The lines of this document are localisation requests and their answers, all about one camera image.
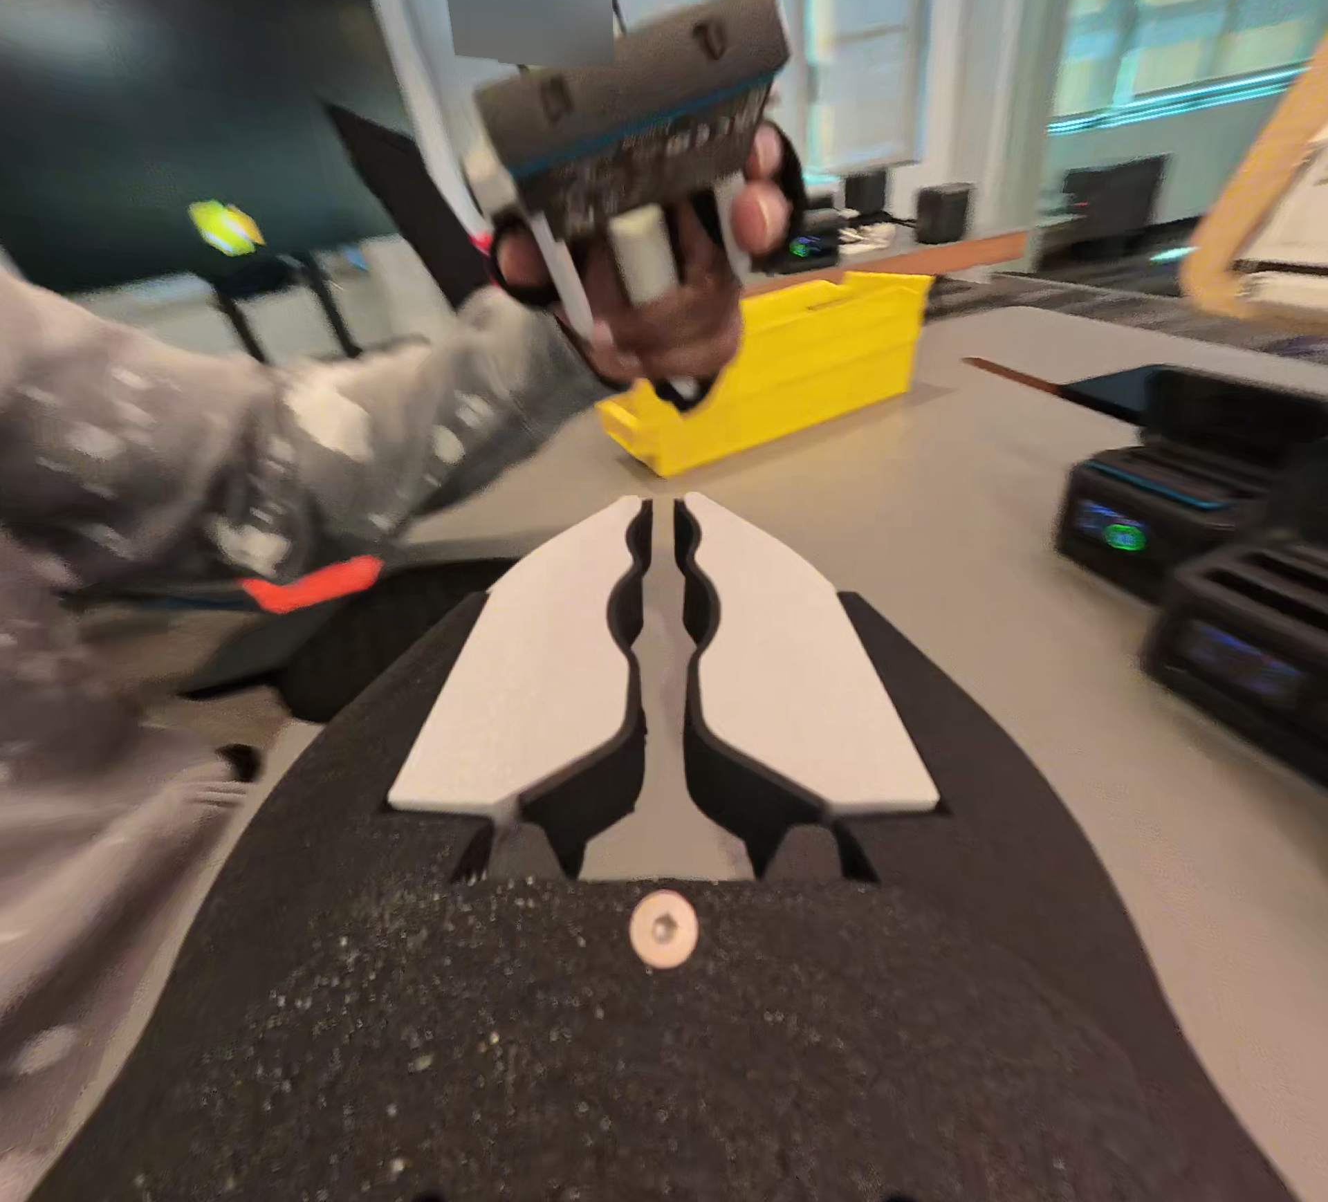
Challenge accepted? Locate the dark flat mat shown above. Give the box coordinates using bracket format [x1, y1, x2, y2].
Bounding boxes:
[965, 357, 1173, 431]

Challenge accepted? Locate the black battery blue stripe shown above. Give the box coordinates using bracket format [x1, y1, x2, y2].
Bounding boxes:
[1080, 456, 1245, 511]
[469, 0, 795, 232]

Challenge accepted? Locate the wooden work table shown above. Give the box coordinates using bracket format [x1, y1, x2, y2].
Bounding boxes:
[799, 222, 1039, 290]

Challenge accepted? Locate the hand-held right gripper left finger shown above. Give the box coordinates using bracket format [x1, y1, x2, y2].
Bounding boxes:
[387, 493, 653, 821]

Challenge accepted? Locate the black honeycomb cushion pad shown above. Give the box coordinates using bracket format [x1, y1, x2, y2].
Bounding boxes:
[270, 556, 530, 726]

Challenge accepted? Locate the large black screen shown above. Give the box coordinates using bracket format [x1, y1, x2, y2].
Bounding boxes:
[0, 0, 426, 300]

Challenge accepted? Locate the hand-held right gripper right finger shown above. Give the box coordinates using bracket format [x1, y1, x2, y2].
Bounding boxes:
[674, 493, 943, 815]

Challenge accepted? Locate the person's grey mottled clothing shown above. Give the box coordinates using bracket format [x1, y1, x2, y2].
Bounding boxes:
[0, 579, 266, 1161]

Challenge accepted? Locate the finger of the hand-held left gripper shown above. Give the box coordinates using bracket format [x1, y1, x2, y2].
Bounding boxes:
[608, 203, 680, 304]
[518, 207, 596, 349]

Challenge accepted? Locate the wooden instruction board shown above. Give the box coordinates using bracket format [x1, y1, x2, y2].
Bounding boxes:
[1179, 50, 1328, 327]

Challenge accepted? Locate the yellow plastic bin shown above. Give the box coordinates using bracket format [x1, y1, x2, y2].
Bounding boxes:
[598, 269, 931, 482]

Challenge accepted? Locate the person's left hand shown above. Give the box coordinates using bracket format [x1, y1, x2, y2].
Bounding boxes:
[495, 119, 801, 411]

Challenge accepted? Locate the black battery charger case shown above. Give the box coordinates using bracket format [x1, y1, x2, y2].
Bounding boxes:
[1052, 367, 1328, 605]
[1142, 534, 1328, 788]

